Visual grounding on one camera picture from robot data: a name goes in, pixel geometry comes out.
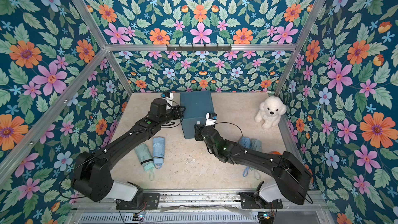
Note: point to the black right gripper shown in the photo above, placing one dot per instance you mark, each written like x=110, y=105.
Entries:
x=198, y=131

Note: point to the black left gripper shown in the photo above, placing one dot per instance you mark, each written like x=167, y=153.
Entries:
x=176, y=111

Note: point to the light blue umbrella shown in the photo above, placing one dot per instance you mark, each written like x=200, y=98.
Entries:
x=158, y=152
x=246, y=143

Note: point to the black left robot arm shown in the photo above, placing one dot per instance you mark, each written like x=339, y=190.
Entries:
x=92, y=174

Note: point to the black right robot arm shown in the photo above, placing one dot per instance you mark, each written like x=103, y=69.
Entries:
x=291, y=176

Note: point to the teal drawer cabinet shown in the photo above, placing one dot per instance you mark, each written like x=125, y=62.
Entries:
x=198, y=104

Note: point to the mint green umbrella left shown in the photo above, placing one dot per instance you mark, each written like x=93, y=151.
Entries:
x=146, y=160

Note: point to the mint green umbrella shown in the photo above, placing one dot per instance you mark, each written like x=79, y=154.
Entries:
x=146, y=160
x=257, y=146

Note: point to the mint green umbrella right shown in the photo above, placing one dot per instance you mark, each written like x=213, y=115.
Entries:
x=257, y=146

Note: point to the white plush dog toy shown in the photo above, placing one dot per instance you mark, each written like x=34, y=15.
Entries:
x=270, y=112

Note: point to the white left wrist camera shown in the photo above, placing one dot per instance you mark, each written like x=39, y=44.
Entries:
x=167, y=96

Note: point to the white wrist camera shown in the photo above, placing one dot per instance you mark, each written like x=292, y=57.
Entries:
x=211, y=119
x=167, y=96

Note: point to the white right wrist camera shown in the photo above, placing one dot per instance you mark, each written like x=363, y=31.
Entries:
x=211, y=119

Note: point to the black wall hook rail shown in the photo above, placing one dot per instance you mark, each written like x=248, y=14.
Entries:
x=195, y=48

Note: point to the aluminium front rail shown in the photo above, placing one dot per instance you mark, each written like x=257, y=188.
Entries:
x=203, y=207

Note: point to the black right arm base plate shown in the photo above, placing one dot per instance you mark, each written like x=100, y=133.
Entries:
x=258, y=200

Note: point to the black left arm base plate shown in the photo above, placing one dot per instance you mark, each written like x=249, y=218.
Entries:
x=140, y=200

